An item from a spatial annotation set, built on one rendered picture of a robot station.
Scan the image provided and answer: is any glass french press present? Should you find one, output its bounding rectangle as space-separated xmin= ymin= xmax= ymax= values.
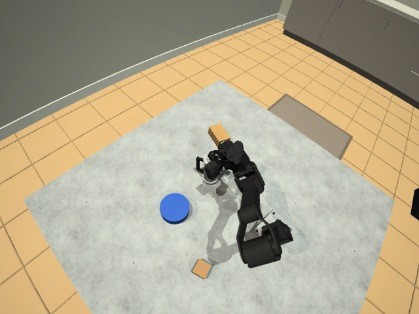
xmin=196 ymin=151 xmax=220 ymax=184

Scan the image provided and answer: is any blue short cylinder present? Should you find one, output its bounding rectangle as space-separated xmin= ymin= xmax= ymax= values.
xmin=160 ymin=193 xmax=189 ymax=224

